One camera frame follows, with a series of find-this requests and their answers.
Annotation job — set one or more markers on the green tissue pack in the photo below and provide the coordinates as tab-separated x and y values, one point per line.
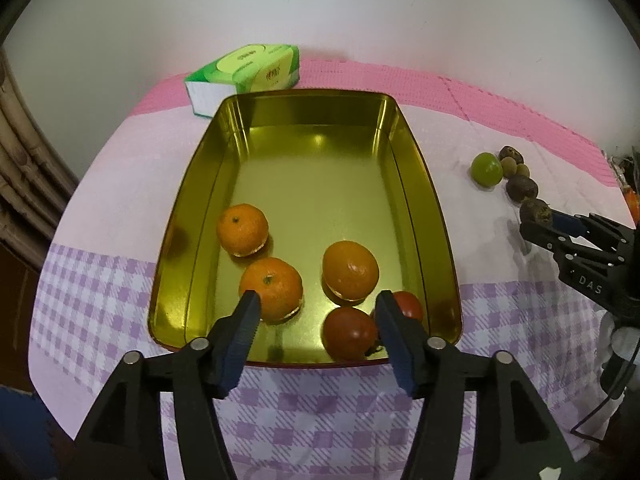
251	68

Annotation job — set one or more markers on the blue object at floor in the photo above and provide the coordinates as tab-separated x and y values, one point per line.
31	438

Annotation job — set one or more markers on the brown longan left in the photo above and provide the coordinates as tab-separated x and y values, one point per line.
509	167

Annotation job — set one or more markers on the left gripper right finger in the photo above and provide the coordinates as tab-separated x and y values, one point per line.
516	436

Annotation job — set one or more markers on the brown longan right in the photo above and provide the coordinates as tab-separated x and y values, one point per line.
522	170

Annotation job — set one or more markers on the green tomato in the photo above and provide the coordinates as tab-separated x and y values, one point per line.
486	170

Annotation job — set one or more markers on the dark passion fruit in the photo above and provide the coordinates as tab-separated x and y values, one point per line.
536	211
511	152
520	188

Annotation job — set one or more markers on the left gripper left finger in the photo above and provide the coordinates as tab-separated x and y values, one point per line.
121	436

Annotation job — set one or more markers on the brown longan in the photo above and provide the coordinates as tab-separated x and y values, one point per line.
509	167
522	170

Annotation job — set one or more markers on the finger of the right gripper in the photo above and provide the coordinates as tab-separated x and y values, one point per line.
590	243
582	224

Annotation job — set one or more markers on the orange mandarin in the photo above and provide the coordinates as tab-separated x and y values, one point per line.
349	270
242	230
278	285

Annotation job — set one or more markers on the bamboo rattan furniture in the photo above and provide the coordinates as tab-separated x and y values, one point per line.
36	186

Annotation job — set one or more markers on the clutter at table edge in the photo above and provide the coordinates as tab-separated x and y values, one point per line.
626	172

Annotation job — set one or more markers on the large red tomato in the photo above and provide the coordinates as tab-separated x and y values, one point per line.
349	335

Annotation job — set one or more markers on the small red tomato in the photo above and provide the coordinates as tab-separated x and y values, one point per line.
409	305

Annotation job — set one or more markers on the gold toffee tin box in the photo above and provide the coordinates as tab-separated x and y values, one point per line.
323	165

